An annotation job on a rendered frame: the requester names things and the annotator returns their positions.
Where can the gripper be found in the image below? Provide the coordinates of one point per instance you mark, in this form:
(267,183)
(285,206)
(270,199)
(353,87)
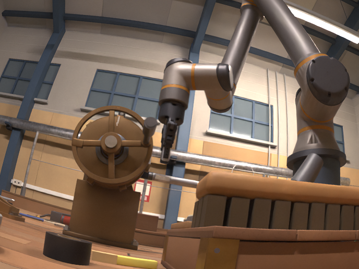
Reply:
(171,110)

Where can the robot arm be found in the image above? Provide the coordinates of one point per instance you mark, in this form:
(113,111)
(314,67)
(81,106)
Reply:
(283,33)

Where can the grey handwheel grip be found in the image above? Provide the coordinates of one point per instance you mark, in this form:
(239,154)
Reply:
(150,126)

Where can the brown clutch handwheel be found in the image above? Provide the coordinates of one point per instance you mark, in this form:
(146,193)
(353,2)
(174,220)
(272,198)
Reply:
(84,141)

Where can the brown windlass body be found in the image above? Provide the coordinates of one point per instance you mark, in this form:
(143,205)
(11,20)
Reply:
(101,213)

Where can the red and white sign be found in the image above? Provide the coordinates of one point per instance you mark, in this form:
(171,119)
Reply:
(143,191)

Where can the blue framed window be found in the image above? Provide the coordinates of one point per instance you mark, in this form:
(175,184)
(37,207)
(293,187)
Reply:
(25,78)
(252,117)
(126,89)
(338,137)

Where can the brown wooden crate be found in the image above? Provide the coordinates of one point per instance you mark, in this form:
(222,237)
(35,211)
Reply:
(148,228)

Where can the orange padded top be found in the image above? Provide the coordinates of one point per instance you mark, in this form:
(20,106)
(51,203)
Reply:
(266,187)

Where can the grey block row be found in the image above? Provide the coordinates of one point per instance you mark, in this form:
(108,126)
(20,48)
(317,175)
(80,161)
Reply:
(260,213)

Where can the red and grey tool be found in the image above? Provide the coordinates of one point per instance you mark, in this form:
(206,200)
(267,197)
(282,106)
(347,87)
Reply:
(60,218)

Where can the brown wooden platform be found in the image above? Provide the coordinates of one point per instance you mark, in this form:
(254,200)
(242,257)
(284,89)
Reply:
(266,249)

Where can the black round tape roll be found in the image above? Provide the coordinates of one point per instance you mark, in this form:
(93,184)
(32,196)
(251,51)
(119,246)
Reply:
(67,248)

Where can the brown wooden box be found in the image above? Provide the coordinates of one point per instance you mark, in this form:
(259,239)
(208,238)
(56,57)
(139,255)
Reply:
(8,208)

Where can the white ceiling light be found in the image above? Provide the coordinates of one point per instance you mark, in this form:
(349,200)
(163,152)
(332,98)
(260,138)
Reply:
(322,22)

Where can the long grey wall pipe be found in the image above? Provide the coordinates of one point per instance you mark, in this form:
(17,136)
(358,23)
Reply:
(42,127)

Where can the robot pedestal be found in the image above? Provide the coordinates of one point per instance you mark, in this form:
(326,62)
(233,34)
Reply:
(307,168)

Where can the white wall socket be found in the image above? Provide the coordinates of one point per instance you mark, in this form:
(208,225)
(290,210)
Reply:
(17,181)

